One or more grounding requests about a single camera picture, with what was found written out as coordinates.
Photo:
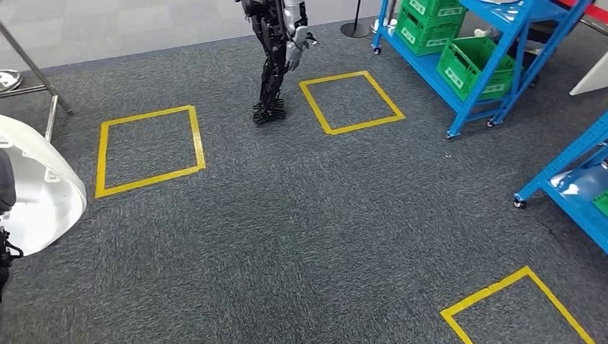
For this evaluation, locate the black silver humanoid robot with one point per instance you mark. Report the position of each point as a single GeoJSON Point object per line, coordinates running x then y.
{"type": "Point", "coordinates": [271, 57]}

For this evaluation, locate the black stanchion base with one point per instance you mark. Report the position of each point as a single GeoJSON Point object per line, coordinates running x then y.
{"type": "Point", "coordinates": [355, 29]}

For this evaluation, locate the white plastic shell part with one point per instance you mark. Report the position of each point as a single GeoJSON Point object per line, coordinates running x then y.
{"type": "Point", "coordinates": [47, 213]}

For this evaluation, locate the silver stanchion base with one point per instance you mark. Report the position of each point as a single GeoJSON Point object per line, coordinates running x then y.
{"type": "Point", "coordinates": [8, 80]}

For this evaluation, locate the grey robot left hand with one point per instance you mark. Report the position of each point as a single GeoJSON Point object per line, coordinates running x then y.
{"type": "Point", "coordinates": [5, 180]}

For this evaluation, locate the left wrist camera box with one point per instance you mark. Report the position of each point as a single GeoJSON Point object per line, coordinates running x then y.
{"type": "Point", "coordinates": [4, 280]}

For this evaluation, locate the yellow floor tape square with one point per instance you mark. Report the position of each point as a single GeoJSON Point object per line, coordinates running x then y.
{"type": "Point", "coordinates": [489, 289]}

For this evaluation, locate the metal table frame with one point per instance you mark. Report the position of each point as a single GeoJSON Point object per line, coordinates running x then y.
{"type": "Point", "coordinates": [51, 118]}

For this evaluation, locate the green plastic crate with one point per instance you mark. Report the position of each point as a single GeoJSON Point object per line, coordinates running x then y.
{"type": "Point", "coordinates": [418, 33]}
{"type": "Point", "coordinates": [427, 5]}
{"type": "Point", "coordinates": [602, 203]}
{"type": "Point", "coordinates": [456, 71]}

